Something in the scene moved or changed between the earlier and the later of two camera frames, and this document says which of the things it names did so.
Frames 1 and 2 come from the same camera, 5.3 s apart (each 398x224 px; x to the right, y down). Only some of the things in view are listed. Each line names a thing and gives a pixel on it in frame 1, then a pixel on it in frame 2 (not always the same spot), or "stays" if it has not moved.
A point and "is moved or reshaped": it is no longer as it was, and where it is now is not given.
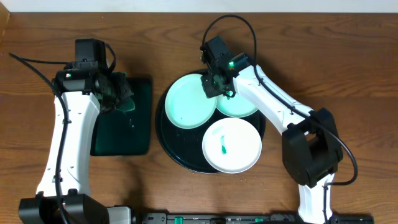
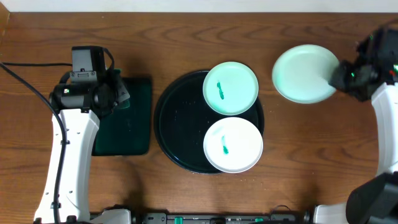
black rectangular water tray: (126, 133) stays
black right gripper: (209, 91) → (337, 78)
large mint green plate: (186, 104) → (301, 74)
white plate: (232, 145) stays
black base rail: (247, 218) stays
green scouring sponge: (126, 105) is moved or reshaped
